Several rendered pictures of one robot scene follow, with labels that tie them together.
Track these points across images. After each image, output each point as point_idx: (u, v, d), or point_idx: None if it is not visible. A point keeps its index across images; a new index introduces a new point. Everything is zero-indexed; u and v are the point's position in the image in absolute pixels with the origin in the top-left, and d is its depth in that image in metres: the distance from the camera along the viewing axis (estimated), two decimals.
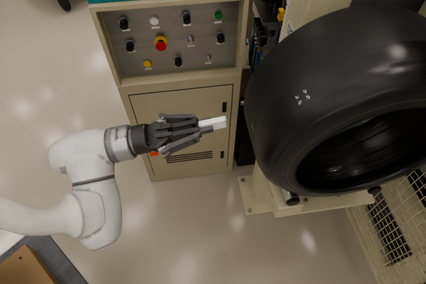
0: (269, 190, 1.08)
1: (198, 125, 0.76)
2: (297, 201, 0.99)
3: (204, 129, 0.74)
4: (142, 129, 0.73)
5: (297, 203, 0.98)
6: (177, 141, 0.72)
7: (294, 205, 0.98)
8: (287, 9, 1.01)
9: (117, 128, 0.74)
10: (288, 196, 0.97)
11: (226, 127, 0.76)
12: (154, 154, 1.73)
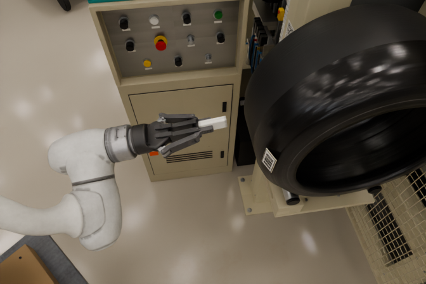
0: (269, 190, 1.08)
1: (198, 125, 0.76)
2: (292, 198, 0.96)
3: (204, 129, 0.74)
4: (142, 129, 0.73)
5: (293, 199, 0.96)
6: (177, 141, 0.72)
7: (296, 200, 0.96)
8: (287, 9, 1.01)
9: (117, 128, 0.74)
10: None
11: (226, 127, 0.76)
12: (154, 154, 1.73)
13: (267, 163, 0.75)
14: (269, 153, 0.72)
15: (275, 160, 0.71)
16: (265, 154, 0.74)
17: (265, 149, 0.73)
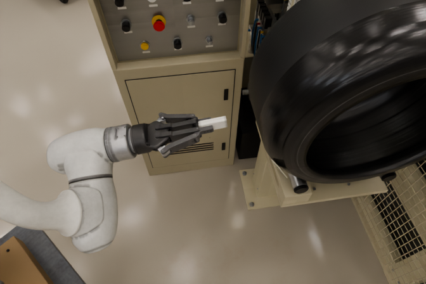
0: (275, 179, 1.01)
1: (198, 125, 0.76)
2: (303, 185, 0.89)
3: (204, 129, 0.74)
4: (142, 128, 0.73)
5: (303, 186, 0.89)
6: (177, 141, 0.72)
7: (307, 188, 0.89)
8: None
9: (117, 127, 0.74)
10: None
11: (226, 127, 0.76)
12: None
13: (279, 170, 0.79)
14: (274, 163, 0.76)
15: (279, 168, 0.75)
16: (274, 163, 0.78)
17: (271, 160, 0.77)
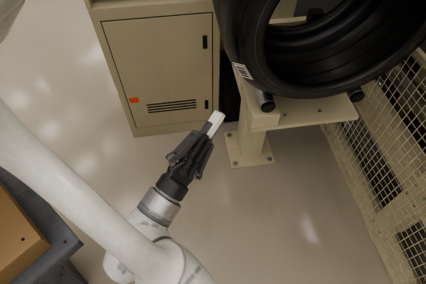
0: (245, 105, 1.00)
1: (206, 137, 0.75)
2: (269, 101, 0.88)
3: (203, 128, 0.74)
4: None
5: (270, 102, 0.88)
6: (180, 146, 0.72)
7: (273, 104, 0.88)
8: None
9: None
10: None
11: (222, 113, 0.75)
12: (134, 101, 1.66)
13: (243, 74, 0.78)
14: (236, 64, 0.76)
15: (243, 65, 0.74)
16: (236, 67, 0.77)
17: (232, 63, 0.77)
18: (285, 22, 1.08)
